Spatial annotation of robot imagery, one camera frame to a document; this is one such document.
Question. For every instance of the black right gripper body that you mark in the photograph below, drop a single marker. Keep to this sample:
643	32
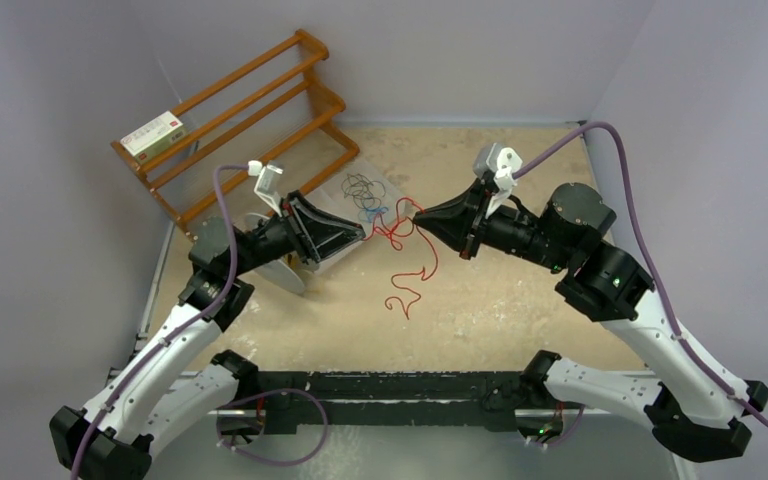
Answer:
508	230

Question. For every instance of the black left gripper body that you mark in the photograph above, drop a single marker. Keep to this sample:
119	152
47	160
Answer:
272	240

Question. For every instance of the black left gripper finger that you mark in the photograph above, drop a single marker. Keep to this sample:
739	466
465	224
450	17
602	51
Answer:
333	250
323	229

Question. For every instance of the grey cable spool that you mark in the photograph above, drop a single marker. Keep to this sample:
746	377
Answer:
279	272

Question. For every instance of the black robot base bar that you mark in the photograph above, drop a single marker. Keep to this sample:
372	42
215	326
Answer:
283	401

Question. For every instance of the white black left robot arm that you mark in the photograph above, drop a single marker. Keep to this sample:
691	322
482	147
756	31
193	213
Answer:
120	432

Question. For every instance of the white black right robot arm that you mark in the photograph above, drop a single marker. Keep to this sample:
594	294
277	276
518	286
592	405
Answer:
687	412

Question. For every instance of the clear plastic tray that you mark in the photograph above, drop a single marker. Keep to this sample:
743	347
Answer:
360	193

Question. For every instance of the orange wooden rack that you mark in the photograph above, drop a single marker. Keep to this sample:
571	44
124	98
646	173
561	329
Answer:
301	79

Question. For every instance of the white cardboard box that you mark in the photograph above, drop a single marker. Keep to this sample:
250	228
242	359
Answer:
154	137

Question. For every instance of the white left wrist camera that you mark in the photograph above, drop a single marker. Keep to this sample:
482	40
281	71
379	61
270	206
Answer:
267	178

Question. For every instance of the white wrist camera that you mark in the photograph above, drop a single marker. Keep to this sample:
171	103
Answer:
501	162
267	178

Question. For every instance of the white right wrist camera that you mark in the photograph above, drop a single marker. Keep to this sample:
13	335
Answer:
501	162

